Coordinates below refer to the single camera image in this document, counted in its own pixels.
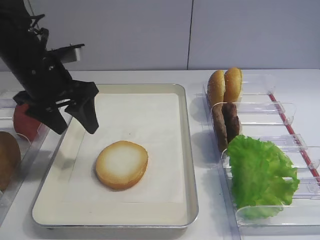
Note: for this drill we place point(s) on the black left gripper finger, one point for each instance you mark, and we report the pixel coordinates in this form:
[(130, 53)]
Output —
[(51, 117), (84, 111)]

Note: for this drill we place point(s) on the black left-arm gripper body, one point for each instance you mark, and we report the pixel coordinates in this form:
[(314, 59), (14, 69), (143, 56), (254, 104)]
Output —
[(47, 84)]

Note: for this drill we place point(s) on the bun bottom half cut face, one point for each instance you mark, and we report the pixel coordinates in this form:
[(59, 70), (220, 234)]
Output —
[(121, 165)]

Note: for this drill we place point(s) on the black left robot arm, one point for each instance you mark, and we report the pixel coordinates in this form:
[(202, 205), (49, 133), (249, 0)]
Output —
[(20, 40)]

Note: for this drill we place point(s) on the red tomato slice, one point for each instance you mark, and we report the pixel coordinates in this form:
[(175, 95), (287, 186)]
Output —
[(23, 124)]

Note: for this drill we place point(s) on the brown meat patty front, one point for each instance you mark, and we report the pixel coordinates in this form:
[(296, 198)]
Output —
[(220, 127)]

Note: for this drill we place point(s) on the brown meat patty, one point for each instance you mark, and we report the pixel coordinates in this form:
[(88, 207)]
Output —
[(220, 127), (231, 120)]

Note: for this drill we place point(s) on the brown meat patty back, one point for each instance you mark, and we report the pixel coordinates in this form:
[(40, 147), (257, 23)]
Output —
[(231, 120)]

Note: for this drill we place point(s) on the green lettuce leaf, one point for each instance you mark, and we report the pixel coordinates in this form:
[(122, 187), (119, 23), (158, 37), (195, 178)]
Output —
[(264, 179)]

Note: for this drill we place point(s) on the clear acrylic left food rack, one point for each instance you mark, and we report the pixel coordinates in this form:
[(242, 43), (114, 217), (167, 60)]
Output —
[(20, 140)]

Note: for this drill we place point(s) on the clear acrylic food rack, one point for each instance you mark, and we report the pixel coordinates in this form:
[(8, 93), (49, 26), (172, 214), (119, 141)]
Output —
[(20, 140), (259, 119)]

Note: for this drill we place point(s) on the brown bun half in rack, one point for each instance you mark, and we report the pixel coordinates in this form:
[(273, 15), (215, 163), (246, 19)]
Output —
[(10, 157)]

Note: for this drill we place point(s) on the white parchment paper sheet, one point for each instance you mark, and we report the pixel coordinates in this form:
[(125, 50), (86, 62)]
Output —
[(149, 120)]

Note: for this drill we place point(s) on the metal baking tray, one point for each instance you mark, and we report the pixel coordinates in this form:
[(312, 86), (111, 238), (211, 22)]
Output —
[(50, 210)]

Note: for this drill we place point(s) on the bun half left of pair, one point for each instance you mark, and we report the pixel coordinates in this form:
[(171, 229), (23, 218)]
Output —
[(216, 87)]

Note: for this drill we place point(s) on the bun half of pair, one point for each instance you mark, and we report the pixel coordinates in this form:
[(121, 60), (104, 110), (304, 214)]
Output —
[(216, 87), (233, 84)]

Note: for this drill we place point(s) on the bun half right of pair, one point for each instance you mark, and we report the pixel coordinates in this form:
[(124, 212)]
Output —
[(233, 84)]

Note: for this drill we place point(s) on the clear acrylic right food rack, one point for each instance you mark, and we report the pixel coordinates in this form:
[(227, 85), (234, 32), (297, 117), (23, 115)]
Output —
[(259, 119)]

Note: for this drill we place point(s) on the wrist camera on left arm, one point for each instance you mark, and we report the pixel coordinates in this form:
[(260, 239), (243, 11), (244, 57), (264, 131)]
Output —
[(68, 54)]

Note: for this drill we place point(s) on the red rail strip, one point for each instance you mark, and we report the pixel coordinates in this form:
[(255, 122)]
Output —
[(297, 141)]

